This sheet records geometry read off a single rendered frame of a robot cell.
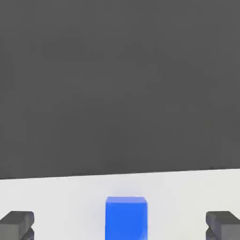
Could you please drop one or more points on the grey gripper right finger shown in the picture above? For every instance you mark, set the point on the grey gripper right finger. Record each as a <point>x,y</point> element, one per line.
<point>225,225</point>

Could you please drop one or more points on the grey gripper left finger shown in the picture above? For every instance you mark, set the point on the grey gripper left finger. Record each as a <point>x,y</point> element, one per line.
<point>15,225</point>

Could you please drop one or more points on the small blue cube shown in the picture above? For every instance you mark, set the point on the small blue cube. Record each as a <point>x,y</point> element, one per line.
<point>126,219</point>

